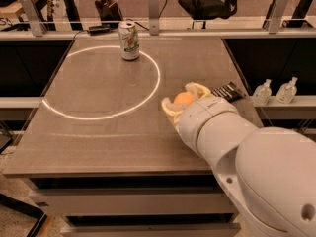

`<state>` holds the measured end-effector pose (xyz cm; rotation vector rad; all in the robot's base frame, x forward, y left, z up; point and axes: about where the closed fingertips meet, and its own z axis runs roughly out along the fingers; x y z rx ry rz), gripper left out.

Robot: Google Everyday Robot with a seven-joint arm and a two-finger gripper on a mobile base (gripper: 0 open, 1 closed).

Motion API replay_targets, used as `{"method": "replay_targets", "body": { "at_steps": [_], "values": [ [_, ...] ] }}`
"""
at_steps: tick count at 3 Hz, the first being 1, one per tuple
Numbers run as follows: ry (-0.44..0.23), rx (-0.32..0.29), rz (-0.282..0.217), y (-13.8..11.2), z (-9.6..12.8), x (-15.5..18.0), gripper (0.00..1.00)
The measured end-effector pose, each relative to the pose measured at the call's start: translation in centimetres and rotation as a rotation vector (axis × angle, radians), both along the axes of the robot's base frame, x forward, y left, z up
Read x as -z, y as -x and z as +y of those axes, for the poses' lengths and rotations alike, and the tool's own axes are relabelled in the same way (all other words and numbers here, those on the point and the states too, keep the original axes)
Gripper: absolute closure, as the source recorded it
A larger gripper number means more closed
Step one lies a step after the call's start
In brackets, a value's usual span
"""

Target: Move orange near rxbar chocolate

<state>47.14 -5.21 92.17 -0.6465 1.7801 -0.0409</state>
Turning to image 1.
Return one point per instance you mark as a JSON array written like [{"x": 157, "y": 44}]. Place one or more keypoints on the white rounded gripper body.
[{"x": 201, "y": 117}]

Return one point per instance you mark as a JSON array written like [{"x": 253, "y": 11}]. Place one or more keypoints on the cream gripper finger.
[
  {"x": 199, "y": 91},
  {"x": 172, "y": 111}
]

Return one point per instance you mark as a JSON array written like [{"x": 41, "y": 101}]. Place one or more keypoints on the orange fruit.
[{"x": 184, "y": 98}]

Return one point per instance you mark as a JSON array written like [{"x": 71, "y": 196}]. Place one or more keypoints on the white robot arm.
[{"x": 268, "y": 173}]

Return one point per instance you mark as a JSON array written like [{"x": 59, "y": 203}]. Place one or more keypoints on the black rxbar chocolate wrapper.
[{"x": 229, "y": 92}]

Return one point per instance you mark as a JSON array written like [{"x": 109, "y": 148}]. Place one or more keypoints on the left clear sanitizer bottle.
[{"x": 262, "y": 93}]

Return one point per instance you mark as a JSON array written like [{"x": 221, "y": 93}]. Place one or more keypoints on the clear sanitizer bottle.
[
  {"x": 287, "y": 91},
  {"x": 262, "y": 93}
]

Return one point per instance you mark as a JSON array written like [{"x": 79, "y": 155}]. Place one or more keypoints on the white green soda can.
[{"x": 128, "y": 40}]

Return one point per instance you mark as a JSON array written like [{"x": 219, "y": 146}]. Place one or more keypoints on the right clear sanitizer bottle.
[{"x": 287, "y": 91}]

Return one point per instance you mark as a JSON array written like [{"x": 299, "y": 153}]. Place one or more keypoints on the black office chair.
[{"x": 209, "y": 9}]

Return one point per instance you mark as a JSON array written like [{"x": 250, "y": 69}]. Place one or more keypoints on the grey drawer cabinet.
[{"x": 138, "y": 206}]

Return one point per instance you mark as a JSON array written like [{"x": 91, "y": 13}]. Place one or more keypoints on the black power adapter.
[{"x": 95, "y": 30}]

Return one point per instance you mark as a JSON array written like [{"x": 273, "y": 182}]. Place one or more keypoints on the right metal rail bracket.
[{"x": 276, "y": 15}]

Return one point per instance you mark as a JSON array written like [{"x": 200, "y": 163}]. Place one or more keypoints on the metal rail bracket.
[
  {"x": 276, "y": 15},
  {"x": 153, "y": 6},
  {"x": 37, "y": 27}
]

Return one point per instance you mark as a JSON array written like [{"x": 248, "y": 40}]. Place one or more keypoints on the middle metal rail bracket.
[{"x": 153, "y": 6}]

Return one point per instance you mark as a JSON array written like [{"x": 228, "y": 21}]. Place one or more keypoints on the left metal rail bracket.
[{"x": 37, "y": 27}]

